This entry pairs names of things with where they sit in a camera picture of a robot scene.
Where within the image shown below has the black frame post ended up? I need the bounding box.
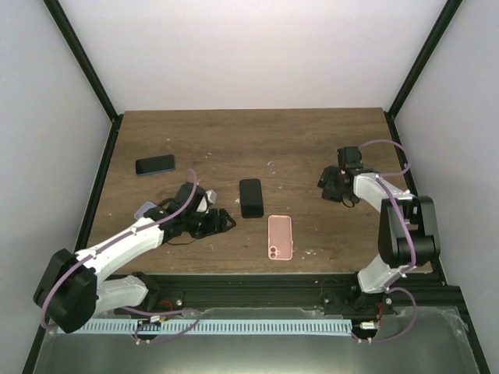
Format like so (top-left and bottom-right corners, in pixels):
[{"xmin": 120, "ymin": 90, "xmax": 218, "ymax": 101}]
[
  {"xmin": 388, "ymin": 0, "xmax": 462, "ymax": 119},
  {"xmin": 41, "ymin": 0, "xmax": 119, "ymax": 122}
]

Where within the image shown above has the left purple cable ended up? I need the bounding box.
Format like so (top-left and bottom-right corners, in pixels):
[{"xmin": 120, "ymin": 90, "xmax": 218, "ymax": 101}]
[{"xmin": 38, "ymin": 168, "xmax": 200, "ymax": 330}]

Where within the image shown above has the right black frame post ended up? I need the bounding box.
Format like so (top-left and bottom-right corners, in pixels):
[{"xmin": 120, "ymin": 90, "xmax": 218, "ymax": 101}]
[{"xmin": 388, "ymin": 0, "xmax": 462, "ymax": 119}]

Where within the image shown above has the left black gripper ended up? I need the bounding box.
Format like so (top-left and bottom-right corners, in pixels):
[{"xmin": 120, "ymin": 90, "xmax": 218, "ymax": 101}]
[{"xmin": 185, "ymin": 209, "xmax": 236, "ymax": 239}]

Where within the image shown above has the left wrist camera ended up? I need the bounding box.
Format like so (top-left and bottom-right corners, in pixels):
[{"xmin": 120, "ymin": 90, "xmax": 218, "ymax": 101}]
[{"xmin": 206, "ymin": 189, "xmax": 217, "ymax": 205}]

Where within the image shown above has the metal sheet panel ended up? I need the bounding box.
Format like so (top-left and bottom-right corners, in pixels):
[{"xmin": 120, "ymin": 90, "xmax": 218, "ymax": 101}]
[{"xmin": 33, "ymin": 307, "xmax": 480, "ymax": 373}]

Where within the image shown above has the purple cable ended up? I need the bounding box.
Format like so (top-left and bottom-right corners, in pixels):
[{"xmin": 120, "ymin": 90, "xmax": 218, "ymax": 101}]
[
  {"xmin": 358, "ymin": 139, "xmax": 418, "ymax": 270},
  {"xmin": 38, "ymin": 168, "xmax": 200, "ymax": 330}
]

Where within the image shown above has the light blue slotted cable duct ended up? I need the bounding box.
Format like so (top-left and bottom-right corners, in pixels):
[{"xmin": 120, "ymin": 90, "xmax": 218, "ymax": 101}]
[{"xmin": 77, "ymin": 319, "xmax": 352, "ymax": 337}]

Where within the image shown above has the pink phone case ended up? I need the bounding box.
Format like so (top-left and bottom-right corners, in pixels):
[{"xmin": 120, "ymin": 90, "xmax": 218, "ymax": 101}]
[{"xmin": 267, "ymin": 215, "xmax": 293, "ymax": 261}]

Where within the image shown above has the lavender phone case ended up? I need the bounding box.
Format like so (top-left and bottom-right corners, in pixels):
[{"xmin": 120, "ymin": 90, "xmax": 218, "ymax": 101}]
[{"xmin": 134, "ymin": 201, "xmax": 157, "ymax": 220}]

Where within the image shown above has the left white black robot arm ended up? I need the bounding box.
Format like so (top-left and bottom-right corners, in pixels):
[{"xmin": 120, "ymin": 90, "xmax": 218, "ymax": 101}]
[{"xmin": 34, "ymin": 182, "xmax": 236, "ymax": 333}]

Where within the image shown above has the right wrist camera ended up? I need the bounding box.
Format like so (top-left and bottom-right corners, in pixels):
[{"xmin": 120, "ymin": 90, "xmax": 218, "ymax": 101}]
[{"xmin": 337, "ymin": 146, "xmax": 363, "ymax": 171}]

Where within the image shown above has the black phone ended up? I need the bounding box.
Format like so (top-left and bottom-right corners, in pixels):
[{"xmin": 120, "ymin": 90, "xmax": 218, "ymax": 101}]
[
  {"xmin": 239, "ymin": 178, "xmax": 264, "ymax": 219},
  {"xmin": 135, "ymin": 154, "xmax": 175, "ymax": 175}
]

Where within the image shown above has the left black frame post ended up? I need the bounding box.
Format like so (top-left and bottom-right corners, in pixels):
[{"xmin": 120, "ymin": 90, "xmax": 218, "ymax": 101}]
[{"xmin": 41, "ymin": 0, "xmax": 119, "ymax": 122}]

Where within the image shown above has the black aluminium frame rail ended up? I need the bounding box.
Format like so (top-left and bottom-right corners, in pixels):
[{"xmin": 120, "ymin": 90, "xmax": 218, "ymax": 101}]
[{"xmin": 139, "ymin": 273, "xmax": 464, "ymax": 317}]

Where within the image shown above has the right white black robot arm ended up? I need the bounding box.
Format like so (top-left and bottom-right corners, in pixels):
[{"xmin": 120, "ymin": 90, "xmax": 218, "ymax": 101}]
[{"xmin": 317, "ymin": 166, "xmax": 441, "ymax": 314}]

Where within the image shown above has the black phone in blue case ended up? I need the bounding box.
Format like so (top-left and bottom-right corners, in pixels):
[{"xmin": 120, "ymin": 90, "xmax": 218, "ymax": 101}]
[{"xmin": 135, "ymin": 154, "xmax": 175, "ymax": 175}]

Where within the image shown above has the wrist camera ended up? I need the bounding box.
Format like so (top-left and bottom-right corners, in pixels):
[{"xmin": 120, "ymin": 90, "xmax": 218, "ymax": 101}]
[
  {"xmin": 206, "ymin": 189, "xmax": 217, "ymax": 205},
  {"xmin": 337, "ymin": 146, "xmax": 363, "ymax": 171}
]

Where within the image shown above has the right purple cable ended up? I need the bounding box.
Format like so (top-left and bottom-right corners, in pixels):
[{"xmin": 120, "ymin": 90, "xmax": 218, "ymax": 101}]
[{"xmin": 358, "ymin": 139, "xmax": 418, "ymax": 270}]

